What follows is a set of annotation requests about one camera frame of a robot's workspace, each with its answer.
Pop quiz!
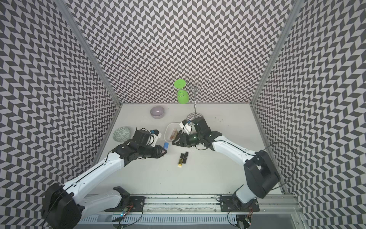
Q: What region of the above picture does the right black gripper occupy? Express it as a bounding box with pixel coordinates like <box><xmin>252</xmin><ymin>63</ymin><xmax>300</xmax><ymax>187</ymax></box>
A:
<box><xmin>172</xmin><ymin>132</ymin><xmax>203</xmax><ymax>147</ymax></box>

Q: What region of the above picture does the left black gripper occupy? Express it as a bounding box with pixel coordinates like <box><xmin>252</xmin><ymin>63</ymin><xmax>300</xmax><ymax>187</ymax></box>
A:
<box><xmin>138</xmin><ymin>144</ymin><xmax>167</xmax><ymax>158</ymax></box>

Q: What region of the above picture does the brown tan lipstick tube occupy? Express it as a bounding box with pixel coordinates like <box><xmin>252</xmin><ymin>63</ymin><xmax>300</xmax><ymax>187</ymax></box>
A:
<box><xmin>172</xmin><ymin>130</ymin><xmax>179</xmax><ymax>140</ymax></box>

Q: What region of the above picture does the pink lip gloss tube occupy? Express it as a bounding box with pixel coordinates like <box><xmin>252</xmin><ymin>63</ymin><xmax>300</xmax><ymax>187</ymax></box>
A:
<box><xmin>170</xmin><ymin>128</ymin><xmax>177</xmax><ymax>140</ymax></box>

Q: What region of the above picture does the black round lipstick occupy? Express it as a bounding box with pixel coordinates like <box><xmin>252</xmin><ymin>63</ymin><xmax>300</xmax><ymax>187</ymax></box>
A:
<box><xmin>183</xmin><ymin>152</ymin><xmax>189</xmax><ymax>164</ymax></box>

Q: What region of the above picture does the white plastic storage box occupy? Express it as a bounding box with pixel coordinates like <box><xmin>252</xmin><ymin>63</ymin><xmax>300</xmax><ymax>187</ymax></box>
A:
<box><xmin>164</xmin><ymin>122</ymin><xmax>182</xmax><ymax>142</ymax></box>

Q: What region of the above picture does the black gold square lipstick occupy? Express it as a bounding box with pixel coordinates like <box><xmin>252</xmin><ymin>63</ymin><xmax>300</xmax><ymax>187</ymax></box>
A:
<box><xmin>178</xmin><ymin>153</ymin><xmax>185</xmax><ymax>167</ymax></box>

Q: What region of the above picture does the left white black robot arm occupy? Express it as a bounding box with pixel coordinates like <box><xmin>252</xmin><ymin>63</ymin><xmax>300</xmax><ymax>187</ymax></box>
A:
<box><xmin>41</xmin><ymin>129</ymin><xmax>167</xmax><ymax>229</ymax></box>

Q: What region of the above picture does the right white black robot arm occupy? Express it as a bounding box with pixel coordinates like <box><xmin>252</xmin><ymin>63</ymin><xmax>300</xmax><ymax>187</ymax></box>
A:
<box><xmin>172</xmin><ymin>117</ymin><xmax>281</xmax><ymax>211</ymax></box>

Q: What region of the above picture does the grey purple bowl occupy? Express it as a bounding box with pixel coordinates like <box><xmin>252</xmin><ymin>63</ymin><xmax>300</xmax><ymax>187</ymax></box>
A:
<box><xmin>150</xmin><ymin>106</ymin><xmax>165</xmax><ymax>119</ymax></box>

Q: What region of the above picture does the green patterned small bowl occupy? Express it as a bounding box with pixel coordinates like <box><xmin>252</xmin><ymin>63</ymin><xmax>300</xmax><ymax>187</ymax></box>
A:
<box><xmin>112</xmin><ymin>127</ymin><xmax>131</xmax><ymax>143</ymax></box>

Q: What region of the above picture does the green plastic cup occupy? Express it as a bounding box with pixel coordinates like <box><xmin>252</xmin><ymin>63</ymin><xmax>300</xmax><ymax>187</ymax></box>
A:
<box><xmin>173</xmin><ymin>79</ymin><xmax>189</xmax><ymax>104</ymax></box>

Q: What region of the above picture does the chrome metal stand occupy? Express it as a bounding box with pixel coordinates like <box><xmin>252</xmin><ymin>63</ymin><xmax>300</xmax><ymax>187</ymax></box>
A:
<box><xmin>186</xmin><ymin>74</ymin><xmax>214</xmax><ymax>122</ymax></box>

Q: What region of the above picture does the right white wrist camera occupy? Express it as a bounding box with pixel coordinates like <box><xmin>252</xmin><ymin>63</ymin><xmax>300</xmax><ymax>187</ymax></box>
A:
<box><xmin>179</xmin><ymin>120</ymin><xmax>192</xmax><ymax>135</ymax></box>

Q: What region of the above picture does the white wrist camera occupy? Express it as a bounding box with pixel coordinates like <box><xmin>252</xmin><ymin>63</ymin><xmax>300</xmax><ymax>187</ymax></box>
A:
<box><xmin>150</xmin><ymin>129</ymin><xmax>162</xmax><ymax>147</ymax></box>
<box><xmin>179</xmin><ymin>120</ymin><xmax>192</xmax><ymax>135</ymax></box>

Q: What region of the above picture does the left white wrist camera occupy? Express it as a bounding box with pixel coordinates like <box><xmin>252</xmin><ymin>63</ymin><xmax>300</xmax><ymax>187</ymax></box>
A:
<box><xmin>150</xmin><ymin>129</ymin><xmax>162</xmax><ymax>147</ymax></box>

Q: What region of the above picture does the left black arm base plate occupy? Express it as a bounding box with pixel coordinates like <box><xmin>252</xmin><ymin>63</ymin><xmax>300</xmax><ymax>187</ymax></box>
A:
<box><xmin>112</xmin><ymin>196</ymin><xmax>146</xmax><ymax>212</ymax></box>

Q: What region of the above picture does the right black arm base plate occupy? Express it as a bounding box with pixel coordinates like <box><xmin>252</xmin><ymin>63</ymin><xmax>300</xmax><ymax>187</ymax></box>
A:
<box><xmin>216</xmin><ymin>195</ymin><xmax>260</xmax><ymax>212</ymax></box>

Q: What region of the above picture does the aluminium front rail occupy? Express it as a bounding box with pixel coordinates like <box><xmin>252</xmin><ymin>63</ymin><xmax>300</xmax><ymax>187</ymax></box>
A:
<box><xmin>61</xmin><ymin>194</ymin><xmax>304</xmax><ymax>215</ymax></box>

